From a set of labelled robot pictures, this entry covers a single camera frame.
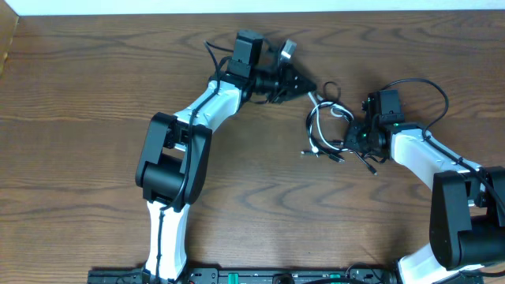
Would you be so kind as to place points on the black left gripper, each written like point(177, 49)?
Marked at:
point(289, 76)

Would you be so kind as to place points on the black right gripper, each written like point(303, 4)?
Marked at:
point(351, 141)

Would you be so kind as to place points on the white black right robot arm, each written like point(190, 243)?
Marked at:
point(466, 227)

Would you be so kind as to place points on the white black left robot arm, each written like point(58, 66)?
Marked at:
point(174, 160)

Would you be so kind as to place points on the brown side panel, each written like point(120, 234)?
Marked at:
point(8, 25)

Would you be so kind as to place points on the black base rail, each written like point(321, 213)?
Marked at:
point(207, 275)

